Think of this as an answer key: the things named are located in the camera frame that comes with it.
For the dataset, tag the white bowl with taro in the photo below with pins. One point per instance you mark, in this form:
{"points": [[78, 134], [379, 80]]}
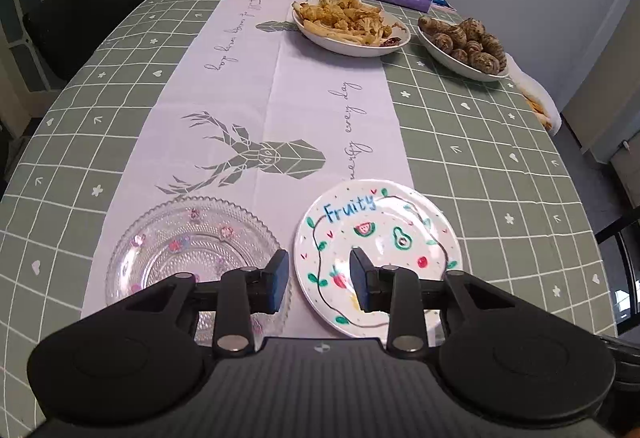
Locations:
{"points": [[465, 70]]}

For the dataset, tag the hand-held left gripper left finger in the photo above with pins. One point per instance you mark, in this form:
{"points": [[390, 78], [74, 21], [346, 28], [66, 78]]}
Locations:
{"points": [[277, 283]]}

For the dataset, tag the fried cauliflower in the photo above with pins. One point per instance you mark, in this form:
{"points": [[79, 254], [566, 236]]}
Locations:
{"points": [[345, 17]]}

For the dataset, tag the blue packet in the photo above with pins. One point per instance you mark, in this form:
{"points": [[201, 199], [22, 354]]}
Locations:
{"points": [[442, 1]]}

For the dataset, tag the black slat-back chair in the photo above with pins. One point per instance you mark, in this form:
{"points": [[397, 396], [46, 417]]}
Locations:
{"points": [[622, 223]]}

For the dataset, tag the clear glass flower plate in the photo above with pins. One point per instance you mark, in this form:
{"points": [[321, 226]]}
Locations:
{"points": [[165, 238]]}

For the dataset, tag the pile of taro roots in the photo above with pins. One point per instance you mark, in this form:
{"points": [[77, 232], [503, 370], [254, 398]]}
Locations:
{"points": [[465, 42]]}

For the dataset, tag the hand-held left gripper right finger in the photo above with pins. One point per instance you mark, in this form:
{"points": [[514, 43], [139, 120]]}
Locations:
{"points": [[359, 283]]}

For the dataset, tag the green checked tablecloth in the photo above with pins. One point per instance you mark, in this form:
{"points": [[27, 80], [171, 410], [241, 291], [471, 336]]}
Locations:
{"points": [[475, 157]]}

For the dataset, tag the white fruit-painted plate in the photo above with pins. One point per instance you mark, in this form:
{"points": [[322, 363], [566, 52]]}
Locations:
{"points": [[400, 218]]}

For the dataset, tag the white plate with cauliflower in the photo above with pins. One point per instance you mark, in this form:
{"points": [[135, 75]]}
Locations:
{"points": [[360, 48]]}

